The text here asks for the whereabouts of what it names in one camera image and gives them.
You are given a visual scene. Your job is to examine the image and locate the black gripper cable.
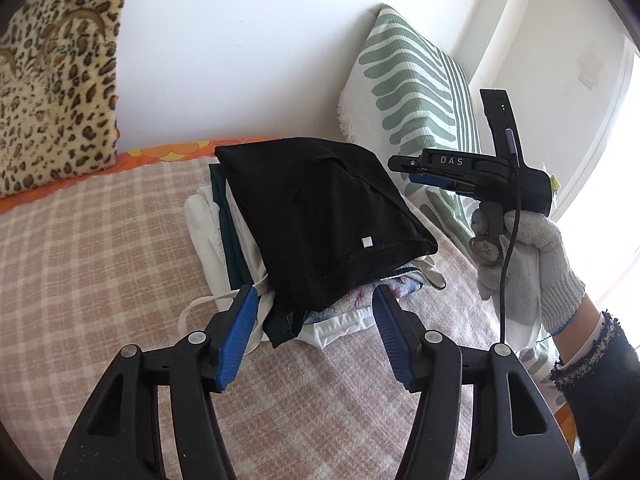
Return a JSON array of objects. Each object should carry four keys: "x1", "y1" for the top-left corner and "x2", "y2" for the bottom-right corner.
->
[{"x1": 497, "y1": 130, "x2": 523, "y2": 346}]

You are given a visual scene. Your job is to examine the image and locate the leopard print cushion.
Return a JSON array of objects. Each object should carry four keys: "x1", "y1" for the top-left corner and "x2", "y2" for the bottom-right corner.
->
[{"x1": 0, "y1": 0, "x2": 135, "y2": 198}]

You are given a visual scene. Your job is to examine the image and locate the person's right forearm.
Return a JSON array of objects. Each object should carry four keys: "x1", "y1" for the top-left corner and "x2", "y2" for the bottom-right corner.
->
[{"x1": 549, "y1": 295, "x2": 640, "y2": 461}]

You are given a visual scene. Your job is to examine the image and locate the person's right hand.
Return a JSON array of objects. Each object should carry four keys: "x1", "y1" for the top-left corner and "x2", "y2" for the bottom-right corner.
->
[{"x1": 470, "y1": 207, "x2": 586, "y2": 338}]

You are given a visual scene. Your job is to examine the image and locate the white folded garment with band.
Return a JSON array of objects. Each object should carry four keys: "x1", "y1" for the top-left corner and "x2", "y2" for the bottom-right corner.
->
[{"x1": 299, "y1": 309, "x2": 382, "y2": 350}]

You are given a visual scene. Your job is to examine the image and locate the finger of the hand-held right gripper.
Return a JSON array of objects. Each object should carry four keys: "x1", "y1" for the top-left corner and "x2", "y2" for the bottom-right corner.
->
[
  {"x1": 407, "y1": 172, "x2": 482, "y2": 200},
  {"x1": 387, "y1": 149, "x2": 501, "y2": 176}
]

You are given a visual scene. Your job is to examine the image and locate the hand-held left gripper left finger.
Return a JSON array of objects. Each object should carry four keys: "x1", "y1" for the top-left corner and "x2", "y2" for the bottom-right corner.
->
[{"x1": 52, "y1": 284, "x2": 261, "y2": 480}]

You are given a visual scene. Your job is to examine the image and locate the green striped white pillow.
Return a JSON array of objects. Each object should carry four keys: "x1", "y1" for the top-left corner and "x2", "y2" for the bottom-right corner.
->
[{"x1": 337, "y1": 4, "x2": 563, "y2": 396}]

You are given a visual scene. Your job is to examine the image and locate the pink plaid blanket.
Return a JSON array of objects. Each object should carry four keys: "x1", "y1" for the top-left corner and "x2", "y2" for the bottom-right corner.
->
[{"x1": 0, "y1": 152, "x2": 586, "y2": 480}]

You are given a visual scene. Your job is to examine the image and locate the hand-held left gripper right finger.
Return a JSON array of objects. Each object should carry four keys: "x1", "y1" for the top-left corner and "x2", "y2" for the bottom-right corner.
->
[{"x1": 371, "y1": 284, "x2": 583, "y2": 480}]

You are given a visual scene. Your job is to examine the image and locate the dark teal folded garment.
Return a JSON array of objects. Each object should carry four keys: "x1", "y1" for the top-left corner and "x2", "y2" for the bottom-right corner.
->
[{"x1": 209, "y1": 162, "x2": 307, "y2": 350}]

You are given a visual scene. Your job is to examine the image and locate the white folded garment with drawstring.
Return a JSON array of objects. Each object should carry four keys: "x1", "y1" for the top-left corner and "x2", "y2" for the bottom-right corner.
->
[{"x1": 179, "y1": 184, "x2": 275, "y2": 357}]

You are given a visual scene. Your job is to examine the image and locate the black pants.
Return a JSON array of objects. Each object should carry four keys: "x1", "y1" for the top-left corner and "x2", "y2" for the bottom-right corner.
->
[{"x1": 214, "y1": 136, "x2": 440, "y2": 328}]

